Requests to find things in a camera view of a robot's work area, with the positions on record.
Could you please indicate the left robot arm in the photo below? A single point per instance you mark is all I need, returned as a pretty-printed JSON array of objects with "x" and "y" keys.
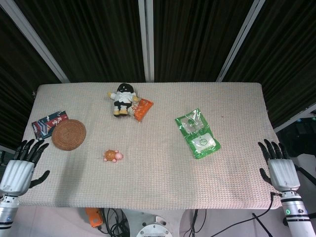
[{"x": 7, "y": 212}]

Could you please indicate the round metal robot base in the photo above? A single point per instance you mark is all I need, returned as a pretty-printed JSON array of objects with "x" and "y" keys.
[{"x": 154, "y": 228}]

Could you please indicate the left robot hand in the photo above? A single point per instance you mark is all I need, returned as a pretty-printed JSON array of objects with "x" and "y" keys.
[{"x": 17, "y": 171}]

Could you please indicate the pink orange turtle toy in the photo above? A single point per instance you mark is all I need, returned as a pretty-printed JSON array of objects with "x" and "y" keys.
[{"x": 112, "y": 155}]

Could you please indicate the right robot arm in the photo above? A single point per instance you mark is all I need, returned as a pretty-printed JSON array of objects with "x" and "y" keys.
[{"x": 296, "y": 214}]

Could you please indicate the plush doll white shirt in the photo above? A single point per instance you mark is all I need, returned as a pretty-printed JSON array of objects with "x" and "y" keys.
[{"x": 122, "y": 100}]

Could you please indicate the green clear plastic bag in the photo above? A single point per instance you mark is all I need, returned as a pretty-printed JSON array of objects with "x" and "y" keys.
[{"x": 197, "y": 133}]

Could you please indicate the round woven rattan coaster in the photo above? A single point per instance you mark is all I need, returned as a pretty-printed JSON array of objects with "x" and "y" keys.
[{"x": 68, "y": 134}]

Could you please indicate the white frame post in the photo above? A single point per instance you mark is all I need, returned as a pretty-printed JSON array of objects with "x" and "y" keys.
[
  {"x": 146, "y": 40},
  {"x": 32, "y": 39},
  {"x": 239, "y": 40}
]

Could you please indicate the beige waffle table cloth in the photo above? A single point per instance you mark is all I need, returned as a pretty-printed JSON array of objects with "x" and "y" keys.
[{"x": 153, "y": 153}]

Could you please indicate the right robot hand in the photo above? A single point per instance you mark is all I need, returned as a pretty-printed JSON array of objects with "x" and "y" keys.
[{"x": 282, "y": 170}]

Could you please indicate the orange handheld device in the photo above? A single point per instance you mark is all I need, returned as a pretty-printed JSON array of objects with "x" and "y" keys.
[{"x": 93, "y": 217}]

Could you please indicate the red blue snack packet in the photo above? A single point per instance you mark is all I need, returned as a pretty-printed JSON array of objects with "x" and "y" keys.
[{"x": 45, "y": 123}]

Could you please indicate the orange white snack packet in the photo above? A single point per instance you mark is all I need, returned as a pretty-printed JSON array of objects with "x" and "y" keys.
[{"x": 142, "y": 108}]

